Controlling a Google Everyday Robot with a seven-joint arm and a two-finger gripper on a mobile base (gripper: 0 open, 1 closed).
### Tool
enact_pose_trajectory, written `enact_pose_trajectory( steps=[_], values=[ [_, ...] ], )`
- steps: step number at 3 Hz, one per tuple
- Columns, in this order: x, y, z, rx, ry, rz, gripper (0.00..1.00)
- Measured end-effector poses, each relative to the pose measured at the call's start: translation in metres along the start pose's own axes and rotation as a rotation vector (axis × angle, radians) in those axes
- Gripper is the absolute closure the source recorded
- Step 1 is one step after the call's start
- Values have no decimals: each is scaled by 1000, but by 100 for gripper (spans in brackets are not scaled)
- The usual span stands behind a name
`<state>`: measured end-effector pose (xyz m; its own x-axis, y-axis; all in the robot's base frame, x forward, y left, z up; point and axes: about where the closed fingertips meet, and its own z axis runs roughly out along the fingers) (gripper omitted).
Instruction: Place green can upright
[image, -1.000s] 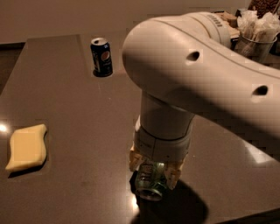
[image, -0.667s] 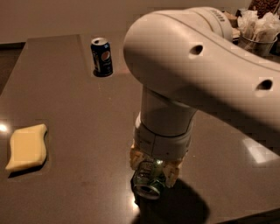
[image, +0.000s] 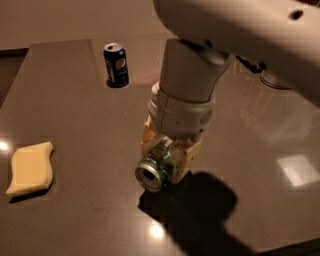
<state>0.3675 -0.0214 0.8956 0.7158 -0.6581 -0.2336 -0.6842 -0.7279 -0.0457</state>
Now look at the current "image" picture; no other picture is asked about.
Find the yellow sponge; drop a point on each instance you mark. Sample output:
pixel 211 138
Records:
pixel 31 169

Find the green soda can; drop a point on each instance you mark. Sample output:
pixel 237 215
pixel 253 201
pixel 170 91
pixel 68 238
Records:
pixel 155 168

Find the dark blue Pepsi can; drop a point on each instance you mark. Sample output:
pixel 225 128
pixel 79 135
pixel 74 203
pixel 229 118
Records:
pixel 116 65

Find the black wire napkin basket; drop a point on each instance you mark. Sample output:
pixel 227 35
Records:
pixel 252 66

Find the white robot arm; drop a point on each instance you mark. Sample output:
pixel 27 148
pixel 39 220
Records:
pixel 277 38

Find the perforated metal cup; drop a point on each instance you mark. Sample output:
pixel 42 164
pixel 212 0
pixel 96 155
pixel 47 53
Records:
pixel 274 81

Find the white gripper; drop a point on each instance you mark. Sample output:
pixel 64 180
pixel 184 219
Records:
pixel 178 116

